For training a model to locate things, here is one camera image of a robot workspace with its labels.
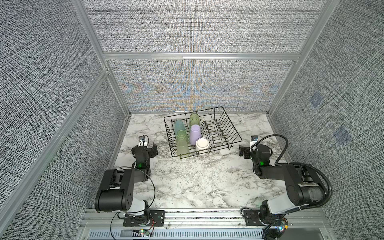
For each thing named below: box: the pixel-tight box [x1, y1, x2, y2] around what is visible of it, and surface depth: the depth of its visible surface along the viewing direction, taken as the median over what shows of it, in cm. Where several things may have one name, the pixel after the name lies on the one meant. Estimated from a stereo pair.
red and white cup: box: [195, 137, 210, 151], surface depth 92 cm
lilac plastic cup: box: [189, 124, 202, 146], surface depth 94 cm
